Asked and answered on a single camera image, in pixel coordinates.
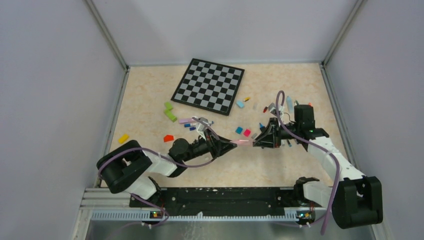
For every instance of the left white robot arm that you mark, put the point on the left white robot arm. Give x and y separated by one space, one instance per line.
127 168

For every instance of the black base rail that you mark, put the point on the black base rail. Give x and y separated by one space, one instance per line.
282 196

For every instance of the pink highlighter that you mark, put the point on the pink highlighter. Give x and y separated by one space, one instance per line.
242 142

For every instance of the light blue highlighter cap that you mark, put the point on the light blue highlighter cap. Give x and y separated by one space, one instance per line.
240 104

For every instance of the pink cap of highlighter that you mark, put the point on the pink cap of highlighter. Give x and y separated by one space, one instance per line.
247 132

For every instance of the light blue highlighter body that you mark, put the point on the light blue highlighter body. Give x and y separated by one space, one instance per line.
290 104

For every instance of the yellow highlighter cap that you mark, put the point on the yellow highlighter cap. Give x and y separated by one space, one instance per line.
123 138

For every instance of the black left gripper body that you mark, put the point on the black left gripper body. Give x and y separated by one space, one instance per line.
200 147

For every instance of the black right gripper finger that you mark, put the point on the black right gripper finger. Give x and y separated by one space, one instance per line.
267 139
272 126

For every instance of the pale purple highlighter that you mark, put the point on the pale purple highlighter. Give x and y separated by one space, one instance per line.
186 120

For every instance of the blue cap of highlighter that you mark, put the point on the blue cap of highlighter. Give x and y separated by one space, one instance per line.
239 130

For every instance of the black grey chessboard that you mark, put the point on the black grey chessboard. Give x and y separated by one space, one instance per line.
209 86

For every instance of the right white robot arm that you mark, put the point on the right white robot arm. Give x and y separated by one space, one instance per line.
355 199

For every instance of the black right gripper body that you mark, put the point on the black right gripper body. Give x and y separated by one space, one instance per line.
285 134

